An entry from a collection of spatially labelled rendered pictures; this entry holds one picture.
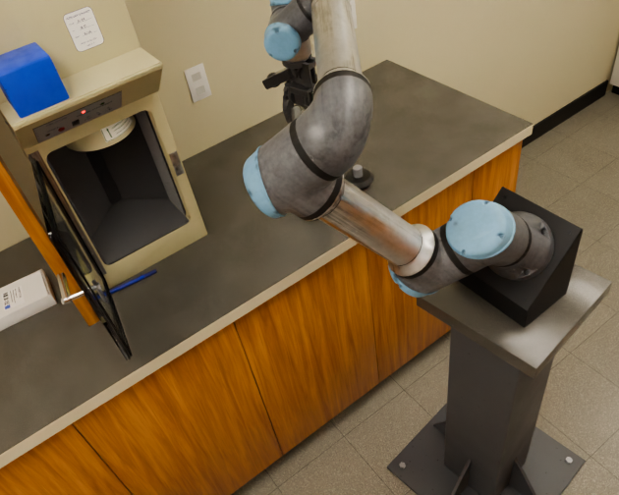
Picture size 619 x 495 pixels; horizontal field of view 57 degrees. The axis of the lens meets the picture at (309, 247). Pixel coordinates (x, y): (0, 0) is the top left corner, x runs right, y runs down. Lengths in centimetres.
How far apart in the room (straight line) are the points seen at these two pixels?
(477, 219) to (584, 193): 214
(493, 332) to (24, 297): 119
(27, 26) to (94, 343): 73
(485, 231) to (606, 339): 155
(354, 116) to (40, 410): 98
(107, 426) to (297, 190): 89
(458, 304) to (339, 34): 69
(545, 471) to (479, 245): 126
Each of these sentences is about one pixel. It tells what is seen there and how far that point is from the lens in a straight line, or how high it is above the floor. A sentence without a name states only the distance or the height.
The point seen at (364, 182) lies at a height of 97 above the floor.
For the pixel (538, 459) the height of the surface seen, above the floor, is 2.
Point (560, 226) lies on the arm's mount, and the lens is 132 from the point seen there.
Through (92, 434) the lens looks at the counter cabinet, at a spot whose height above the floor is 79.
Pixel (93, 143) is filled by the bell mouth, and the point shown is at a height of 133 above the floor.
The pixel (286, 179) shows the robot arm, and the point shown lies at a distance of 90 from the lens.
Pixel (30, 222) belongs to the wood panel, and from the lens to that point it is 136.
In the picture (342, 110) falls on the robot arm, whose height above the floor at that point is 156.
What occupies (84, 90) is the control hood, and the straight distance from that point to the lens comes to 126.
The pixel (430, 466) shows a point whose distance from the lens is 219.
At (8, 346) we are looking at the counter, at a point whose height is 94.
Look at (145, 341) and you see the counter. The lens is 147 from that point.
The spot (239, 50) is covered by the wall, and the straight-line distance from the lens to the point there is 201.
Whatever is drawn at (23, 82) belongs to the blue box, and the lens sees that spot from 122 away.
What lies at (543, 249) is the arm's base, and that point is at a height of 112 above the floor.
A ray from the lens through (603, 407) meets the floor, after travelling 243.
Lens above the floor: 201
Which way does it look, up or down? 44 degrees down
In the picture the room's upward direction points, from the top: 11 degrees counter-clockwise
